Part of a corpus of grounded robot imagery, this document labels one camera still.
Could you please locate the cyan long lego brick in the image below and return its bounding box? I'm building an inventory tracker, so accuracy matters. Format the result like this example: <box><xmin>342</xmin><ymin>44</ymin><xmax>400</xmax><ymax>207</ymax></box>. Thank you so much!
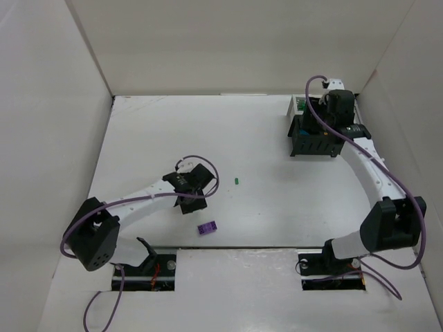
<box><xmin>298</xmin><ymin>129</ymin><xmax>310</xmax><ymax>136</ymax></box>

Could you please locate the purple lego brick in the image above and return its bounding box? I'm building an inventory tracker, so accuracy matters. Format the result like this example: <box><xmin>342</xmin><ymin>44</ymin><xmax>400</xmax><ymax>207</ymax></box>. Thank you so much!
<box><xmin>197</xmin><ymin>221</ymin><xmax>217</xmax><ymax>235</ymax></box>

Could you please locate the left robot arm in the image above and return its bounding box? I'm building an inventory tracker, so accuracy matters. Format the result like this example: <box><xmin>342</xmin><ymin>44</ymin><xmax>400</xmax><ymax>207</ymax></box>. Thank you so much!
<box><xmin>61</xmin><ymin>163</ymin><xmax>218</xmax><ymax>274</ymax></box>

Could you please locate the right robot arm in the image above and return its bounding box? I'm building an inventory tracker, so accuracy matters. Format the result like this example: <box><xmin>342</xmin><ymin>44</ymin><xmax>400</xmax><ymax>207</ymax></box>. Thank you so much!
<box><xmin>305</xmin><ymin>91</ymin><xmax>426</xmax><ymax>270</ymax></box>

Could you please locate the black slotted container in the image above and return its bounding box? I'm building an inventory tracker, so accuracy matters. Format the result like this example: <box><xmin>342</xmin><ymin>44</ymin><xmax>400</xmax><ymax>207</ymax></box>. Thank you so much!
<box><xmin>287</xmin><ymin>115</ymin><xmax>344</xmax><ymax>158</ymax></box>

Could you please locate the white slotted container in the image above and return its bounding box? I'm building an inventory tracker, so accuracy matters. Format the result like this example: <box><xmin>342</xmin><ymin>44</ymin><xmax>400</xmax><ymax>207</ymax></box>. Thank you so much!
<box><xmin>287</xmin><ymin>94</ymin><xmax>306</xmax><ymax>117</ymax></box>

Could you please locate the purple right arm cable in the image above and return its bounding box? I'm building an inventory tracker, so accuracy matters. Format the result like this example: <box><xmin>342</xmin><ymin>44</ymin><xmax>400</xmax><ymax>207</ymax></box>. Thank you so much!
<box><xmin>304</xmin><ymin>75</ymin><xmax>427</xmax><ymax>301</ymax></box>

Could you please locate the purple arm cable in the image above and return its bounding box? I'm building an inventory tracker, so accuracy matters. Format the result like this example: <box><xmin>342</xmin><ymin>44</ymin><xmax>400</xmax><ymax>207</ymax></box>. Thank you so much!
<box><xmin>304</xmin><ymin>75</ymin><xmax>427</xmax><ymax>301</ymax></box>
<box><xmin>60</xmin><ymin>155</ymin><xmax>220</xmax><ymax>331</ymax></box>

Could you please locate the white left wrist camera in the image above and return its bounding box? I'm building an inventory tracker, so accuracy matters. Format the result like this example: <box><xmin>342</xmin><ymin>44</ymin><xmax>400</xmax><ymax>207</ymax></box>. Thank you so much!
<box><xmin>175</xmin><ymin>159</ymin><xmax>194</xmax><ymax>173</ymax></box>

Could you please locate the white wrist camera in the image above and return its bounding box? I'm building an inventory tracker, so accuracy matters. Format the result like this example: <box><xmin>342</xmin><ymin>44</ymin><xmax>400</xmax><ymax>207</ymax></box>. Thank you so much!
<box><xmin>175</xmin><ymin>159</ymin><xmax>194</xmax><ymax>173</ymax></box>
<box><xmin>322</xmin><ymin>78</ymin><xmax>345</xmax><ymax>92</ymax></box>

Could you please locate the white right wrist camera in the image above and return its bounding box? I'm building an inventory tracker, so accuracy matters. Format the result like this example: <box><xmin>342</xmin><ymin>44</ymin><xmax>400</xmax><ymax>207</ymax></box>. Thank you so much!
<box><xmin>322</xmin><ymin>78</ymin><xmax>345</xmax><ymax>92</ymax></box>

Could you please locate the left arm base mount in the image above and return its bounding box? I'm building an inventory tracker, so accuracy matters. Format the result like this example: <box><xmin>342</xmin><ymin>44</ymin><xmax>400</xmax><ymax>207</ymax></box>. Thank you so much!
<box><xmin>111</xmin><ymin>237</ymin><xmax>177</xmax><ymax>292</ymax></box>

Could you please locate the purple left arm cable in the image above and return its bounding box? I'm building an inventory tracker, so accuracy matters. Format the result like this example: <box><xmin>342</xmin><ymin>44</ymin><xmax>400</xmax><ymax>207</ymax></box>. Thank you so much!
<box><xmin>60</xmin><ymin>155</ymin><xmax>220</xmax><ymax>331</ymax></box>

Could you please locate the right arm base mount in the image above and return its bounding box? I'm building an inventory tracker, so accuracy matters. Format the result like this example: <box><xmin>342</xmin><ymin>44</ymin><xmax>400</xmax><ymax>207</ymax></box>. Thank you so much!
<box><xmin>296</xmin><ymin>240</ymin><xmax>366</xmax><ymax>291</ymax></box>

